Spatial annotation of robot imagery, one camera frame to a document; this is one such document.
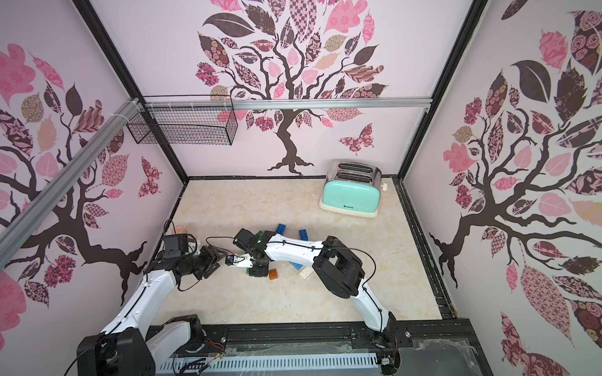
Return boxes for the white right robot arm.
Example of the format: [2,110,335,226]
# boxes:
[226,229,397,349]

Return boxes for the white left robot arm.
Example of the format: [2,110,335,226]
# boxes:
[68,246,226,375]

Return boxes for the blue 2x3 lego brick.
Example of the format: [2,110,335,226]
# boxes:
[276,223,286,235]

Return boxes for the white lego plate brick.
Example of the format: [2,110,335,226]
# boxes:
[299,266,314,280]

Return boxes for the mint green toaster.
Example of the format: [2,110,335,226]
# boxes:
[318,160,387,219]

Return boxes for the white vented base strip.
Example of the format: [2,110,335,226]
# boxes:
[156,353,380,375]

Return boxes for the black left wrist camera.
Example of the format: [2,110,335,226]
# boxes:
[159,233,198,259]

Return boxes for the black wire basket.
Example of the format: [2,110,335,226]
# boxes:
[127,94,238,146]

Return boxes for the aluminium rail back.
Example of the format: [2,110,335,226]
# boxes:
[144,97,433,111]

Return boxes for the aluminium rail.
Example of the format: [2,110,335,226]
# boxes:
[1,98,141,267]
[144,97,433,111]

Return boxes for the aluminium rail left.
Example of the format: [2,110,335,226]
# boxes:
[1,98,141,267]

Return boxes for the black enclosure frame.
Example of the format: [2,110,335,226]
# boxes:
[70,0,490,376]

